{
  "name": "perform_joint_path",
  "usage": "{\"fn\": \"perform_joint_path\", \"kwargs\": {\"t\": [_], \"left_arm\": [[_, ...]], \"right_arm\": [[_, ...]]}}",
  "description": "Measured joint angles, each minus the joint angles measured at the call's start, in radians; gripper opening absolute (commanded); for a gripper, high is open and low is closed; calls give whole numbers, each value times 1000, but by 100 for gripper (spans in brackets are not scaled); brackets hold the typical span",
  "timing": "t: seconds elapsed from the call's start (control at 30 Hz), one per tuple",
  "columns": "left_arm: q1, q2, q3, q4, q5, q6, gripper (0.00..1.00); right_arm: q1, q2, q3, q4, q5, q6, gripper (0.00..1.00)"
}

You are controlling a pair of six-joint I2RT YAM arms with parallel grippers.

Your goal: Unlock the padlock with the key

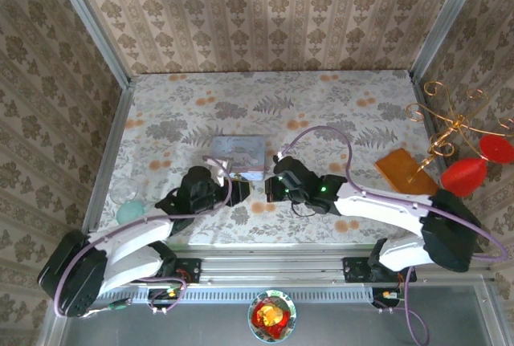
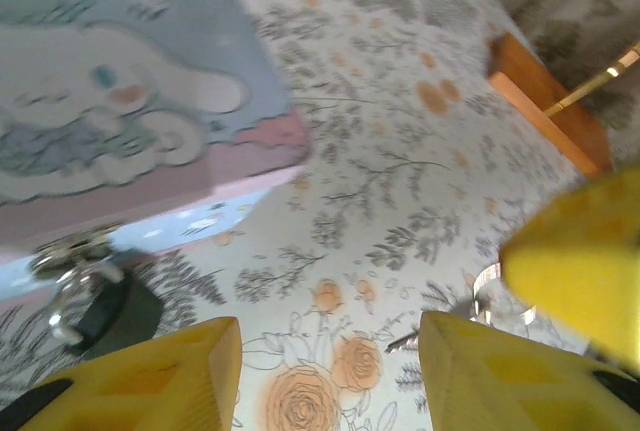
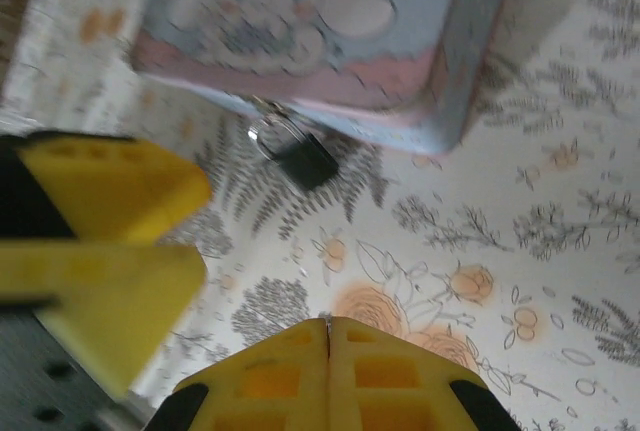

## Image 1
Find floral tablecloth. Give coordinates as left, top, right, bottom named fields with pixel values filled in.
left=98, top=71, right=463, bottom=247

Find clear glass cup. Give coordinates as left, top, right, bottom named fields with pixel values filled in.
left=108, top=178, right=141, bottom=206

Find orange flat card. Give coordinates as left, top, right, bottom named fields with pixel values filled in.
left=373, top=147, right=441, bottom=197

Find red yellow toy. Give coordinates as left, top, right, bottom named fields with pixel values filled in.
left=251, top=297, right=291, bottom=337

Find patterned bowl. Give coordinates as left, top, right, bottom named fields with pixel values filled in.
left=247, top=289, right=298, bottom=343

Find red plastic goblet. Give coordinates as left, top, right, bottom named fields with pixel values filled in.
left=440, top=134, right=514, bottom=197

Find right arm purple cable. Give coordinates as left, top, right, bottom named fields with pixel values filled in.
left=276, top=124, right=510, bottom=346

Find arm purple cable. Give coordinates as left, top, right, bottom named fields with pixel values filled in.
left=54, top=155, right=235, bottom=318
left=276, top=124, right=510, bottom=346

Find aluminium mounting rail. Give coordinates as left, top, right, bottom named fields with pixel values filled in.
left=59, top=247, right=495, bottom=287

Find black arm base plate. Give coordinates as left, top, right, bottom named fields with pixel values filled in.
left=130, top=256, right=202, bottom=284
left=343, top=256, right=418, bottom=284

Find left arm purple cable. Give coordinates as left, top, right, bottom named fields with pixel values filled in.
left=54, top=155, right=235, bottom=318

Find grey slotted cable duct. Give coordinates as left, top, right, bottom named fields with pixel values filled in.
left=70, top=286, right=402, bottom=303

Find yellow power connector wires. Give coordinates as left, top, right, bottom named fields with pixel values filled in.
left=146, top=277, right=188, bottom=315
left=371, top=277, right=404, bottom=315

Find green cable connector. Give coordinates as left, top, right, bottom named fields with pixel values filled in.
left=86, top=299, right=133, bottom=317

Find gold wire stand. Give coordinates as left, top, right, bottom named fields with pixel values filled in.
left=405, top=80, right=514, bottom=185

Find aluminium frame post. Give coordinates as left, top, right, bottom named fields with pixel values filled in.
left=45, top=0, right=134, bottom=88
left=408, top=0, right=494, bottom=79

